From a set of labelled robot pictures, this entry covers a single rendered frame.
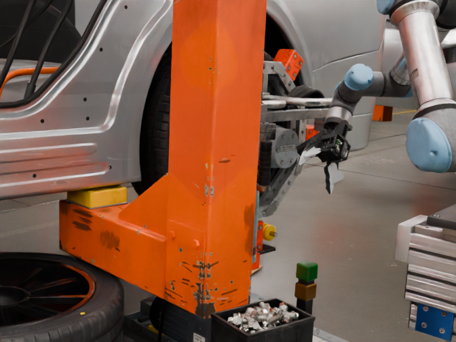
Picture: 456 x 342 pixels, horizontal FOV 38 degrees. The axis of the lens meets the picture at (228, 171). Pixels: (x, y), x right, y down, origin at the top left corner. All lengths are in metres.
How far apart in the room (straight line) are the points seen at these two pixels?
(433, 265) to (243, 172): 0.49
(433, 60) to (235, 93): 0.45
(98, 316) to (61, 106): 0.59
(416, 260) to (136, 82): 0.95
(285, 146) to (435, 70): 0.72
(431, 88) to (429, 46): 0.11
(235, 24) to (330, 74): 1.19
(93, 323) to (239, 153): 0.55
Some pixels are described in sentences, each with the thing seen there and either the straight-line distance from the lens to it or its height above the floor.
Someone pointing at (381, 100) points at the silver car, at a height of 0.83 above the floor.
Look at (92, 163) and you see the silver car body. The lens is 1.96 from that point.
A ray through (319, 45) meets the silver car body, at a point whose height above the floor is 1.18.
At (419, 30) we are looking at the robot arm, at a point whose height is 1.23.
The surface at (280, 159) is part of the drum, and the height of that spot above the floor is 0.82.
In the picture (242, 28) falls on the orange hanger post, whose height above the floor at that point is 1.21.
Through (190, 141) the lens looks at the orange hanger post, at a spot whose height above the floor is 0.95.
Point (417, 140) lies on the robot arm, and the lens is 1.50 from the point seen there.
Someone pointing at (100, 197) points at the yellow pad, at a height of 0.71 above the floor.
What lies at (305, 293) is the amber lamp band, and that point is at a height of 0.59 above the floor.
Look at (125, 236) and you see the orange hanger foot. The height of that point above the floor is 0.65.
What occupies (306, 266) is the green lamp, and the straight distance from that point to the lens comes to 1.63.
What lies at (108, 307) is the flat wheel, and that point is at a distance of 1.76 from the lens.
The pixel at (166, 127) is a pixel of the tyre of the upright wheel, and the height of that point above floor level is 0.91.
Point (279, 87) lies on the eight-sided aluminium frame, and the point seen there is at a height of 1.03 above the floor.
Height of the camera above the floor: 1.19
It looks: 11 degrees down
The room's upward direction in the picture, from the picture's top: 3 degrees clockwise
